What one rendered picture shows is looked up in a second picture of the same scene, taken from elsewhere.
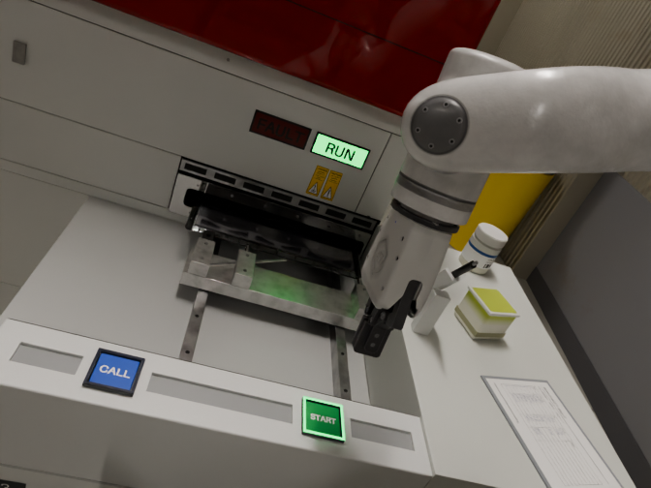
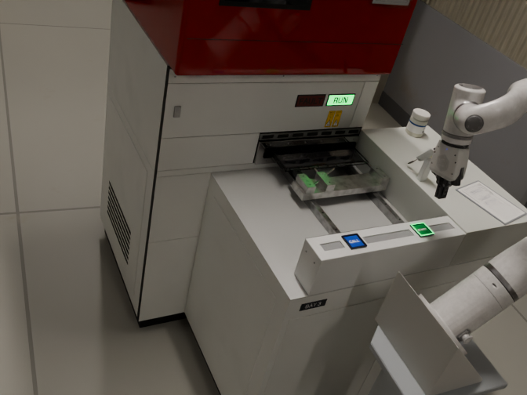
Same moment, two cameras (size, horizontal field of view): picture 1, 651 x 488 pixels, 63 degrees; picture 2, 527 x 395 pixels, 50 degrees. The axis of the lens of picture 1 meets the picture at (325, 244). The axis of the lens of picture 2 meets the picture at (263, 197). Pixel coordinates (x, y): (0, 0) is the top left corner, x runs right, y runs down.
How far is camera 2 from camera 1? 123 cm
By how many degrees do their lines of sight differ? 18
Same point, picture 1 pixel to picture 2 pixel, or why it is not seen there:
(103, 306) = (281, 225)
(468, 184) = not seen: hidden behind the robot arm
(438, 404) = (450, 208)
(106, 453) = (358, 272)
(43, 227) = (184, 200)
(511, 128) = (496, 120)
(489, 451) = (477, 218)
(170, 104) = (254, 108)
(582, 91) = (512, 103)
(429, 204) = (463, 141)
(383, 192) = (362, 111)
